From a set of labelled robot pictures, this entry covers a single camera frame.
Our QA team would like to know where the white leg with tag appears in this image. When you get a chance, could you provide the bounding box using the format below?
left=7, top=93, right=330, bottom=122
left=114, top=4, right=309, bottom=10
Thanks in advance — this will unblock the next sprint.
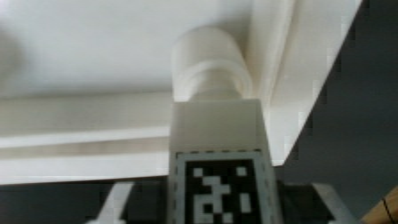
left=167, top=27, right=282, bottom=224

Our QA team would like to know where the white square tabletop part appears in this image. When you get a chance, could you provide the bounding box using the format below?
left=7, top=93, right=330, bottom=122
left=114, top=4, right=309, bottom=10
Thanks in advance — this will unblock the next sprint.
left=0, top=0, right=364, bottom=185

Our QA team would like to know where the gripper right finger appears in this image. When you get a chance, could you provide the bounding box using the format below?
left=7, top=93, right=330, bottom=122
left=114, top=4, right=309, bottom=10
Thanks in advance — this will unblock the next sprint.
left=313, top=183, right=362, bottom=224

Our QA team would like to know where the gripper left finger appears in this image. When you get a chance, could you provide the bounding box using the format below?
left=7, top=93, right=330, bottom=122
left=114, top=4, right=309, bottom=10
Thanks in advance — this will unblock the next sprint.
left=85, top=182, right=135, bottom=224

